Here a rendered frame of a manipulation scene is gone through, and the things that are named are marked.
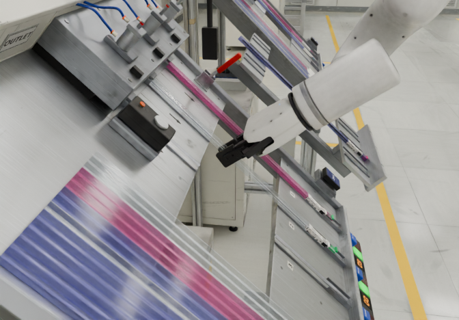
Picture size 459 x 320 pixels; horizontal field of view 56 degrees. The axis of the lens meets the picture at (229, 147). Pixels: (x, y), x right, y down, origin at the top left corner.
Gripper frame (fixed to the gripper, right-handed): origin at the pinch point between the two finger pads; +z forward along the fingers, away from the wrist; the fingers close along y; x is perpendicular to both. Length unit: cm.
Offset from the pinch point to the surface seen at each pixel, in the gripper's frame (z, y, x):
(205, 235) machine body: 26.9, -17.3, 21.6
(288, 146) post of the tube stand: 3, -46, 23
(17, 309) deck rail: 2, 49, -14
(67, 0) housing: -1.3, 15.0, -34.5
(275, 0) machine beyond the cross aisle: 31, -451, 20
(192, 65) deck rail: 2.6, -19.0, -15.2
